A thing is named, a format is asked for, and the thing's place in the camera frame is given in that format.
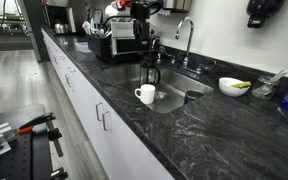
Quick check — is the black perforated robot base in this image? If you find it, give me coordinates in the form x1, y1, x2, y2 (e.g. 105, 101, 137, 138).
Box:
0, 104, 52, 180

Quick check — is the black dish drying rack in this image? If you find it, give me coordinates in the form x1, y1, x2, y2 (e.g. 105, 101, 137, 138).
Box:
82, 19, 154, 64

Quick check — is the white ceramic cup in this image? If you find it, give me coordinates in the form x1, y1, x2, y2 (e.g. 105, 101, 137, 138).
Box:
134, 84, 156, 104

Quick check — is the black coffee machine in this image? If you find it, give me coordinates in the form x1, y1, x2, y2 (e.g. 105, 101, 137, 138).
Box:
41, 0, 86, 33

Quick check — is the white bowl with sponge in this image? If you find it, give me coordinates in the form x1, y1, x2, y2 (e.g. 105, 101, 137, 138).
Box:
219, 77, 248, 97

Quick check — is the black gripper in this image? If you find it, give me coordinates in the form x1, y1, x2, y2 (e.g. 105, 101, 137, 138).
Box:
130, 1, 150, 50

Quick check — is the yellow sponge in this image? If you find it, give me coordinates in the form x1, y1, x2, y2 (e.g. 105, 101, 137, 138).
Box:
231, 81, 251, 89

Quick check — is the stainless steel sink basin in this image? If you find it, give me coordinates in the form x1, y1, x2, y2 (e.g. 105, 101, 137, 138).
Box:
104, 64, 213, 114

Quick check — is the glass jar with utensils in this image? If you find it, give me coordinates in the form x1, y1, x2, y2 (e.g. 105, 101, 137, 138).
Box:
251, 70, 287, 100

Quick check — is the orange handled clamp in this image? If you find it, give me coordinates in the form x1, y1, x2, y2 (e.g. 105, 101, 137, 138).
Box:
17, 112, 55, 134

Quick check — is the blue steel-lined mug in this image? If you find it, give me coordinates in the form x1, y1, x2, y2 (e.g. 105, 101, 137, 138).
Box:
184, 90, 203, 104

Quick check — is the sink drain strainer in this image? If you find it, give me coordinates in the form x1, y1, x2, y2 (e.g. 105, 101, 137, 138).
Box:
155, 91, 168, 101

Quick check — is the black glass french press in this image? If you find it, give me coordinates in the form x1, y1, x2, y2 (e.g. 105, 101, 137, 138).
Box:
140, 55, 161, 85

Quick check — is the chrome sink faucet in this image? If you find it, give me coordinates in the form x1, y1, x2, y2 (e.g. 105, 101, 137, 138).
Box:
175, 16, 202, 74

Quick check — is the white cabinet front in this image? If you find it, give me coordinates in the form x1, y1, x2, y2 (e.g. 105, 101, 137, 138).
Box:
42, 30, 173, 180

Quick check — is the black wall soap dispenser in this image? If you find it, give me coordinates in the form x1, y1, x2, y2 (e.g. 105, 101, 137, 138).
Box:
246, 0, 285, 28

